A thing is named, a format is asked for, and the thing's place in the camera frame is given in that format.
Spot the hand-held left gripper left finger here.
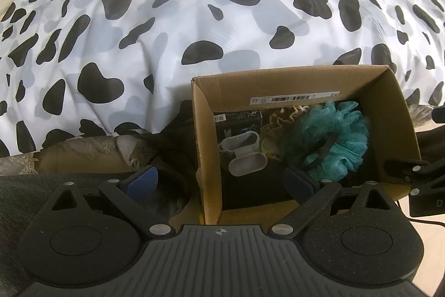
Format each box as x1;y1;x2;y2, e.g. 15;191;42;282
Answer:
51;165;173;239

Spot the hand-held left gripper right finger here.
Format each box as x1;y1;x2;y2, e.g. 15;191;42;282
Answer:
267;168;397;239

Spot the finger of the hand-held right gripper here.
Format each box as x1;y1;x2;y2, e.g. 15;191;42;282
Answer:
384;158;432;181
407;175;445;218

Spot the cardboard box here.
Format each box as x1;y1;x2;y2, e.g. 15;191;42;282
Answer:
191;64;424;225

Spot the small black box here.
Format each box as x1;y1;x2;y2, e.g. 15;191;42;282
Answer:
213;109;264;144

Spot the cow print blanket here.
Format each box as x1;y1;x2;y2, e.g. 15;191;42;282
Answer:
0;0;445;158

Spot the tan drawstring pouch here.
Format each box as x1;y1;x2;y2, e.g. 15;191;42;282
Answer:
260;104;311;159

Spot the teal bath loofah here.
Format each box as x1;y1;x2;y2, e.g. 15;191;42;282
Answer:
288;101;371;181

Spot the grey silicone earbud case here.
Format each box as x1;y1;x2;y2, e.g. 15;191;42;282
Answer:
218;131;268;177

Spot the beige lace bed skirt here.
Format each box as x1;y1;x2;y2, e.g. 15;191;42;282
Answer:
0;135;155;176

